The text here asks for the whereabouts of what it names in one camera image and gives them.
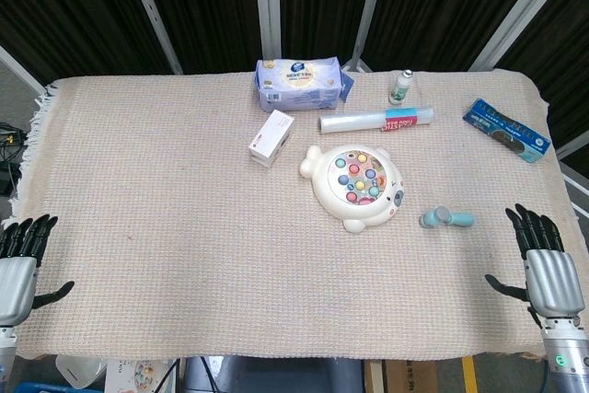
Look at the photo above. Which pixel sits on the brown cardboard box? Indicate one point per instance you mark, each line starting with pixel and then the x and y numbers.
pixel 405 377

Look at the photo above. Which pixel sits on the white cardboard box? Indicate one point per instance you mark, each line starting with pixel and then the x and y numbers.
pixel 271 137

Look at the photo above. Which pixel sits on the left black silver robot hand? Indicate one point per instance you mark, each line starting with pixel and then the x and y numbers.
pixel 16 273

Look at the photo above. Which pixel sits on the light blue toy hammer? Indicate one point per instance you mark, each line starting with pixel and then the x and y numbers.
pixel 442 217

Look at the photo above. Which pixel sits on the blue tissue pack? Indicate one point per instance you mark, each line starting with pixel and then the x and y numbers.
pixel 299 84

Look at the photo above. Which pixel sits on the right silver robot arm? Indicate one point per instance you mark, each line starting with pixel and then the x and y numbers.
pixel 563 356

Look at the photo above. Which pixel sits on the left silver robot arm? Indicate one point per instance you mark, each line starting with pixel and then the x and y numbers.
pixel 7 351

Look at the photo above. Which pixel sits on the beige woven tablecloth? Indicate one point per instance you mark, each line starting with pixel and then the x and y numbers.
pixel 184 250

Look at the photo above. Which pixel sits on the blue plastic bin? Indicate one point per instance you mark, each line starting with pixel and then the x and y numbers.
pixel 55 388

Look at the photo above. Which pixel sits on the plastic food wrap roll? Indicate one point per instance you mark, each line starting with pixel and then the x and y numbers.
pixel 359 120

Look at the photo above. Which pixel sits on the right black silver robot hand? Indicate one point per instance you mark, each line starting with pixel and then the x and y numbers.
pixel 552 278

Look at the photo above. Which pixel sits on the grey metal frame post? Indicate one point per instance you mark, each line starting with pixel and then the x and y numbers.
pixel 520 15
pixel 573 172
pixel 267 2
pixel 152 11
pixel 370 6
pixel 20 73

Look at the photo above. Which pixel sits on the blue rectangular box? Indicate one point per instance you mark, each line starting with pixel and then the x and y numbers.
pixel 506 128

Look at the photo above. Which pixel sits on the printed toy packaging box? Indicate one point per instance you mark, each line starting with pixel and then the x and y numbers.
pixel 138 377

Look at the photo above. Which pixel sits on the small white green bottle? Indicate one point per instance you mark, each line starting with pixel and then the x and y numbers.
pixel 399 89

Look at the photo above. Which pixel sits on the white fish toy game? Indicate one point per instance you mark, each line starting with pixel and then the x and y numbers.
pixel 354 186

